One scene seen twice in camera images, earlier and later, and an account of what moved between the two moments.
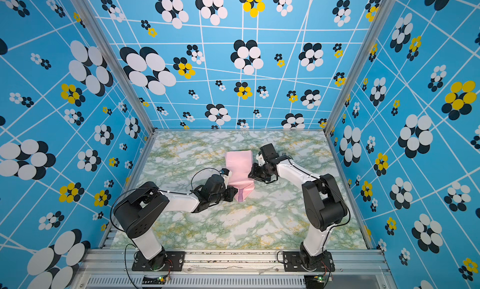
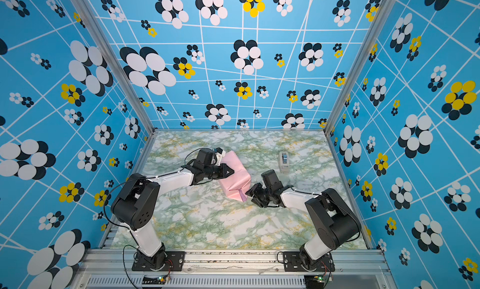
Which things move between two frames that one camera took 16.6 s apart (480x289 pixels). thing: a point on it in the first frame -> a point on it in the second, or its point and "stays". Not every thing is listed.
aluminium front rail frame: [364, 268] stays
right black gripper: [255, 173] -> [255, 191]
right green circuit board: [314, 281] stays
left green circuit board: [147, 280] stays
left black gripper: [230, 193] -> [224, 168]
